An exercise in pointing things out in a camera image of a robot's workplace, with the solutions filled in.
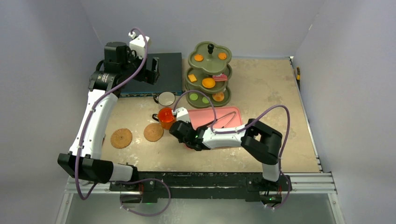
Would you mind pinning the dark network switch box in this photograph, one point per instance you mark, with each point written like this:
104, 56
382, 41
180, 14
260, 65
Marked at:
170, 79

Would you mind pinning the orange egg tart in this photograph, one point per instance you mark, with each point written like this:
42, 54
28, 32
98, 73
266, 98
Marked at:
208, 82

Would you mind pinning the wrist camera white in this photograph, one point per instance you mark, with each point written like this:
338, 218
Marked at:
181, 114
137, 43

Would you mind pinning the orange translucent cup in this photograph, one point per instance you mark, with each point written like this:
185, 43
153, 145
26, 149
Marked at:
165, 117

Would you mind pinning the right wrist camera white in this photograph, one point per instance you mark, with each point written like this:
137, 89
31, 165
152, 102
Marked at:
181, 114

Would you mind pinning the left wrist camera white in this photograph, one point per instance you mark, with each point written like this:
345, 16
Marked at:
137, 43

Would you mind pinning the pink cake slice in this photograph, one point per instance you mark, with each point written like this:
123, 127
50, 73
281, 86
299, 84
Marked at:
222, 77

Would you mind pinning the green three-tier stand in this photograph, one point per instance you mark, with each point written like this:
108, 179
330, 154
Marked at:
211, 65

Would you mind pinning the white ribbed cup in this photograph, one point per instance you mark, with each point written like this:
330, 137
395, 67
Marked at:
165, 99

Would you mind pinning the pink serving tray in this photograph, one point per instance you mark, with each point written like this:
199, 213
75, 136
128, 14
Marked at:
204, 117

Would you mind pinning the green macaron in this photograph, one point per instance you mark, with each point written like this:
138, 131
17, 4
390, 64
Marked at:
205, 100
193, 97

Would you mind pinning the square yellow cracker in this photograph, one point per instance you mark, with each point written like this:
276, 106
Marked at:
192, 78

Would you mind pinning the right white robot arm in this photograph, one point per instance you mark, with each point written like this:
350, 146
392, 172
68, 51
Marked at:
259, 140

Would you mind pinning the yellow black tool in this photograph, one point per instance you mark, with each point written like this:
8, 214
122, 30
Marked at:
298, 76

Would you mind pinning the orange cookie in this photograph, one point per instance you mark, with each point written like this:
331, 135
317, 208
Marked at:
198, 57
222, 56

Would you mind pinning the orange bun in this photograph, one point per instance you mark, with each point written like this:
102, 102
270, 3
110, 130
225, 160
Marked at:
218, 97

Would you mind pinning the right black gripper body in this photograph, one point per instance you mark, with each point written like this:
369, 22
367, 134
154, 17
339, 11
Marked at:
178, 127

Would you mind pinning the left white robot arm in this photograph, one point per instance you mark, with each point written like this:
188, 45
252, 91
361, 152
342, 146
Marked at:
121, 63

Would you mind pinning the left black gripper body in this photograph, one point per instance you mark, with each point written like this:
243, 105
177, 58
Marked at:
146, 75

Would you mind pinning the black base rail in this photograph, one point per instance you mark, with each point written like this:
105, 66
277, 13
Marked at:
250, 187

